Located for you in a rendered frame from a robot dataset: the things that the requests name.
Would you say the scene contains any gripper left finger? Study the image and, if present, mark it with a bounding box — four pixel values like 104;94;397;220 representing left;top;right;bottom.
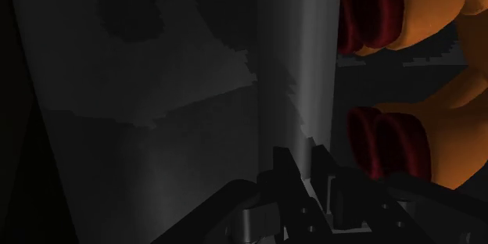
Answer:
151;145;333;244

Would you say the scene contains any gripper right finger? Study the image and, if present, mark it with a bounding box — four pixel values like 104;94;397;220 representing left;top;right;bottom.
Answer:
310;143;488;244

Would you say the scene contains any orange toy with red wheels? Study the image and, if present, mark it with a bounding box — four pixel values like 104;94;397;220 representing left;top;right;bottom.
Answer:
337;0;488;192

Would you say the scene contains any grey upright cylinder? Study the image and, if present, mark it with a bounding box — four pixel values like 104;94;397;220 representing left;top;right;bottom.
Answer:
256;0;343;183

